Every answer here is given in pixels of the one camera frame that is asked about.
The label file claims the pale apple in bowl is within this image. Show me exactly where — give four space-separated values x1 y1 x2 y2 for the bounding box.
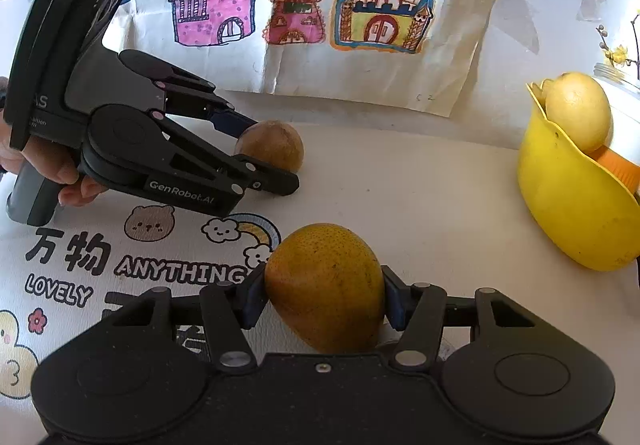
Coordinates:
541 72 612 154

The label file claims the yellow plastic bowl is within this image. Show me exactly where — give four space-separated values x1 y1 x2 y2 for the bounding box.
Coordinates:
516 83 639 272

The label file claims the orange fruit in bowl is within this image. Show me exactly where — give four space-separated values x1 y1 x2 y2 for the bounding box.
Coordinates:
590 146 640 194

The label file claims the children's house drawing paper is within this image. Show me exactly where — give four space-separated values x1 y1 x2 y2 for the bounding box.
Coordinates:
105 0 495 116

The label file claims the white jar with flowers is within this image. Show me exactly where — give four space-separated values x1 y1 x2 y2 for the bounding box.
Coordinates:
593 62 639 148

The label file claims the brown round fruit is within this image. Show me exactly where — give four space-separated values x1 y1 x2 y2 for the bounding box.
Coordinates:
234 120 305 173

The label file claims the white printed tablecloth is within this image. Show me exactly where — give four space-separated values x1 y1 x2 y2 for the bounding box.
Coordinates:
0 121 640 445

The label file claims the person's left hand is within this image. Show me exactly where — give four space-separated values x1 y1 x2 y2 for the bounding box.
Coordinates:
0 101 107 206

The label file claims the yellow-brown mango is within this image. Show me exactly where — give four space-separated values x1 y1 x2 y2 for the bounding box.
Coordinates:
265 223 384 354

